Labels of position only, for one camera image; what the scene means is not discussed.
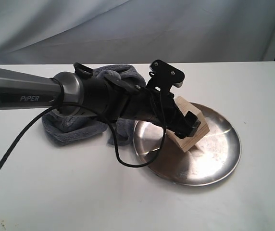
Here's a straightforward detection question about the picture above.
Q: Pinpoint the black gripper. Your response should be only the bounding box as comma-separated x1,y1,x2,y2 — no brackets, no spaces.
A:
125,88,201,139

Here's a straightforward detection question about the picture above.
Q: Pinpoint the light wooden cube block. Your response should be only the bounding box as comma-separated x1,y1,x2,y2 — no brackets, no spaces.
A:
167,95,211,154

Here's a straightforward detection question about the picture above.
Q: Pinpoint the grey microfibre cloth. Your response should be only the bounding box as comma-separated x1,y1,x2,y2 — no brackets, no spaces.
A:
41,64,146,146

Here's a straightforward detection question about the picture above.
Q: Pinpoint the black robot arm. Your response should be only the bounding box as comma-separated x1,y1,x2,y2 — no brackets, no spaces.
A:
0,60,200,138

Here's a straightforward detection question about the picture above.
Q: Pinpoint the round stainless steel plate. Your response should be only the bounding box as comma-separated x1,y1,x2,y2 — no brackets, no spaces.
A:
133,103,241,186

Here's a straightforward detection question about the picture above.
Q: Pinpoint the grey backdrop curtain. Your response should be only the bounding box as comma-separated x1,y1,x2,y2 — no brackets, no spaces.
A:
0,0,275,64

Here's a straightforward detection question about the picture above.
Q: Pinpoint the black cable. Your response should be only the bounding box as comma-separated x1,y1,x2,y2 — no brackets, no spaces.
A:
0,89,167,191

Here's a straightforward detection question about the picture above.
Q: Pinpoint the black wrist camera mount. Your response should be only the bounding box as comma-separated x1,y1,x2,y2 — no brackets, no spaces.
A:
146,60,185,94

